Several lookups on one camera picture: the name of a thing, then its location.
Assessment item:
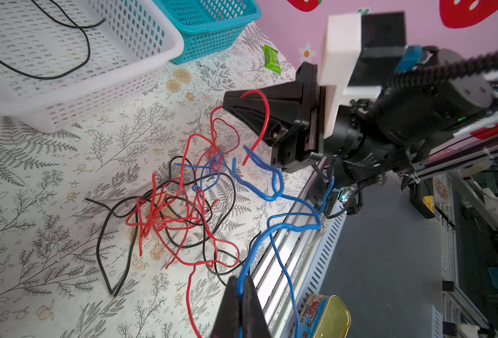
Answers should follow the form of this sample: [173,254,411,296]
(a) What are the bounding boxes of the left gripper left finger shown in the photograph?
[210,276,241,338]

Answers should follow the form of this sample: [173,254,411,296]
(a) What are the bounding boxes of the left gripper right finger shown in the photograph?
[242,280,271,338]

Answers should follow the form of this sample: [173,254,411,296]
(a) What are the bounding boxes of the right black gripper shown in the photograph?
[222,62,380,173]

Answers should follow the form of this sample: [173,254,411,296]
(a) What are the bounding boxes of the blue cables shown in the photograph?
[174,145,336,338]

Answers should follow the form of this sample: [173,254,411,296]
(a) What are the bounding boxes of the black cables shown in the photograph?
[83,155,263,297]

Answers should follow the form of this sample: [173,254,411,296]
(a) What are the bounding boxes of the red cables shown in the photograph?
[125,89,271,338]

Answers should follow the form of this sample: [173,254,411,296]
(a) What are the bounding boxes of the black cable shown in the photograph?
[0,0,106,81]

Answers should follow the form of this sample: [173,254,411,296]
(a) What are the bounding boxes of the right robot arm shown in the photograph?
[223,49,498,188]

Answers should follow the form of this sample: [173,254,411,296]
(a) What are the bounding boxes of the green candy wrapper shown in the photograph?
[263,45,282,74]

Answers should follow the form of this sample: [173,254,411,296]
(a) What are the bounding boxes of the gold tin box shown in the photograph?
[291,294,352,338]

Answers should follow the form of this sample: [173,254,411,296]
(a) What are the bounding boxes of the teal plastic basket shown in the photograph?
[155,0,262,64]

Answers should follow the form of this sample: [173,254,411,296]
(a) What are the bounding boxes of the floral table cloth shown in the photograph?
[0,25,295,337]

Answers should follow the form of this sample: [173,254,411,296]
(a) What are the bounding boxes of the middle white plastic basket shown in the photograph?
[0,1,184,132]

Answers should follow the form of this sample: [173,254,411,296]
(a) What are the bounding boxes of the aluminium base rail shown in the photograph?
[248,117,498,338]

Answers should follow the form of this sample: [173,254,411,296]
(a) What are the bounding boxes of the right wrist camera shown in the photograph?
[317,11,408,138]

